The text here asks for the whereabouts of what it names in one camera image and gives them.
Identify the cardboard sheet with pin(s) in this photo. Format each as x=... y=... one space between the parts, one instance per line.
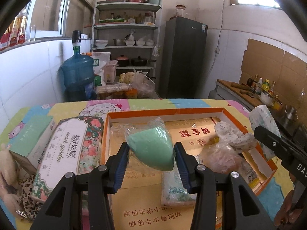
x=271 y=62

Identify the mint green box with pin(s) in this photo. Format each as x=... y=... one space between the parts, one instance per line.
x=28 y=136

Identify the white sack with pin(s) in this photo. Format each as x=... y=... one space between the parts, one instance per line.
x=100 y=64

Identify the floral tissue box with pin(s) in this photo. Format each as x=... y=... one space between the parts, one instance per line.
x=64 y=148

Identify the small white box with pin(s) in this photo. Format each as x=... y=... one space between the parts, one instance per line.
x=84 y=36

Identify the metal bowl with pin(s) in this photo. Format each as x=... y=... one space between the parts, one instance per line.
x=119 y=42

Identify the red cooking pot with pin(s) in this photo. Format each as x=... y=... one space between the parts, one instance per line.
x=122 y=61

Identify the person's right hand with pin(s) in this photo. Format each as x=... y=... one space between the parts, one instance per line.
x=285 y=208

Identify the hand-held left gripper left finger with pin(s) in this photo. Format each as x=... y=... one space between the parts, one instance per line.
x=121 y=165

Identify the dark refrigerator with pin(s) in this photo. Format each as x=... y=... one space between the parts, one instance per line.
x=183 y=60

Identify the large glass jar red lid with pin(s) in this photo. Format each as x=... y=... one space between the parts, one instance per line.
x=180 y=13

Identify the white plastic bin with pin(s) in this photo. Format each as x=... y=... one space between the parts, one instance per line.
x=110 y=71

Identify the green tray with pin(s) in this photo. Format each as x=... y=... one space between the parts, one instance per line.
x=111 y=20

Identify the blue water jug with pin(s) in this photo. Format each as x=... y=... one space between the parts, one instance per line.
x=78 y=76

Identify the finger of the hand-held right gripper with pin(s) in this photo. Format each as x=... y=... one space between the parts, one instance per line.
x=268 y=139

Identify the group of condiment bottles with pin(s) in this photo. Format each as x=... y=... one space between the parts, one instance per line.
x=262 y=85

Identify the white bowl with pattern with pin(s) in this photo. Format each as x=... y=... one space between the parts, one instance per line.
x=266 y=98

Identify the small white bowl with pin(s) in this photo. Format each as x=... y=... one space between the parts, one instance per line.
x=150 y=42
x=140 y=43
x=130 y=43

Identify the green makeup sponge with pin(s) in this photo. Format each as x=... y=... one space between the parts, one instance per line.
x=151 y=148

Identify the plastic bag of vegetables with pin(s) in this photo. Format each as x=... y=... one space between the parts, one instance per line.
x=144 y=83

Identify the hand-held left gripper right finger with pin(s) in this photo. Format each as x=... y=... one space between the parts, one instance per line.
x=183 y=167

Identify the kitchen counter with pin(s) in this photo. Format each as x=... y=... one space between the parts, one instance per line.
x=230 y=88

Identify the cooking oil bottle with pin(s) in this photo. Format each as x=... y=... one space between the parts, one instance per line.
x=14 y=32
x=21 y=27
x=4 y=39

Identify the white patterned cloth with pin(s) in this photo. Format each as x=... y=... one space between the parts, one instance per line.
x=230 y=134

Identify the black wok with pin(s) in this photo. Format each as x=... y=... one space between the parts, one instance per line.
x=140 y=61

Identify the pale yellow cauliflower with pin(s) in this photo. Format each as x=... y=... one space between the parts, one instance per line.
x=126 y=77

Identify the beige teddy bear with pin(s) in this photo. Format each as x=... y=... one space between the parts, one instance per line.
x=7 y=170

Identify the metal shelf rack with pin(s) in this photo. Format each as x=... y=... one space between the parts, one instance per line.
x=127 y=26

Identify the row of jars and bottles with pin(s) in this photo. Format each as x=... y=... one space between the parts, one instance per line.
x=134 y=18

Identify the large white bowl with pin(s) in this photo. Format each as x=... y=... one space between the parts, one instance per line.
x=101 y=43

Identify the orange-rimmed gift box tray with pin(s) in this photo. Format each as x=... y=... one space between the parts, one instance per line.
x=141 y=210

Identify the leopard print scrunchie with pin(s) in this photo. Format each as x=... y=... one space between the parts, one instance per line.
x=26 y=194

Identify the drinking glass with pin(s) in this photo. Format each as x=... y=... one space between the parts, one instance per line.
x=32 y=33

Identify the floral tissue pack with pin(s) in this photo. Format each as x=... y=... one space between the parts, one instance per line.
x=262 y=122
x=177 y=189

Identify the black water pump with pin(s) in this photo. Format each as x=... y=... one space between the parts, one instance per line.
x=76 y=39

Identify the sliding window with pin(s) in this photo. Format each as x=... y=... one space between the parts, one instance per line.
x=45 y=12

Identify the packaged dried noodles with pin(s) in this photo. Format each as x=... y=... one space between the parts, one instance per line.
x=114 y=88

